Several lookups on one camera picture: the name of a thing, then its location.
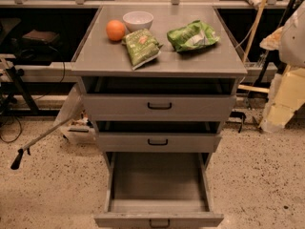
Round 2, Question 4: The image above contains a green jalapeno chip bag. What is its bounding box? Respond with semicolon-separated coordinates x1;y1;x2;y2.
122;29;162;70

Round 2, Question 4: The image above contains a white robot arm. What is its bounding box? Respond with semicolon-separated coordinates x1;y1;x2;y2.
259;1;305;68

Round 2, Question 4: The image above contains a grey drawer cabinet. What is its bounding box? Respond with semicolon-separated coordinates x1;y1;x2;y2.
71;5;248;170

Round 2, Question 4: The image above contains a grey top drawer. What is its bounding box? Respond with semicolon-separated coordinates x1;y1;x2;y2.
83;76;235;121

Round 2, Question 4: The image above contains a grey drawer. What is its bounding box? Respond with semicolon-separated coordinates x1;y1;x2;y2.
94;153;224;229
83;76;235;121
96;121;221;153

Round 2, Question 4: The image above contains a grey middle drawer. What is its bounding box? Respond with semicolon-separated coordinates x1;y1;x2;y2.
96;121;221;153

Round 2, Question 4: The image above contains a grey bottom drawer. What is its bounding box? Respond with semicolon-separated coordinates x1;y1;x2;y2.
94;153;224;229

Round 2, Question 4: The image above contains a light green chip bag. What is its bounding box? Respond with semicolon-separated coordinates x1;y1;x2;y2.
167;20;220;52

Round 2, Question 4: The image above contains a clear plastic storage box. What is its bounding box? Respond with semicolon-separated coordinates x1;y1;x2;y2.
53;84;95;144

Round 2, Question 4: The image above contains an orange fruit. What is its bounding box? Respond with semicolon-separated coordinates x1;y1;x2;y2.
106;20;126;41

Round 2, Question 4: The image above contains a white bowl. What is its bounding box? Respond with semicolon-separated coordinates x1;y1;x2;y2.
123;11;153;32

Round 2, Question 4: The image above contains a dark box on shelf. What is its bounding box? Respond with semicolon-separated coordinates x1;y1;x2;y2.
22;30;60;45

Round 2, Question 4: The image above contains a wooden easel frame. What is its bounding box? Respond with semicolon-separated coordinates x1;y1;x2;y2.
237;0;274;94

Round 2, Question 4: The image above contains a grey stick with black handle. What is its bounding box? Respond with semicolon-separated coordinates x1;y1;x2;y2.
10;115;73;170

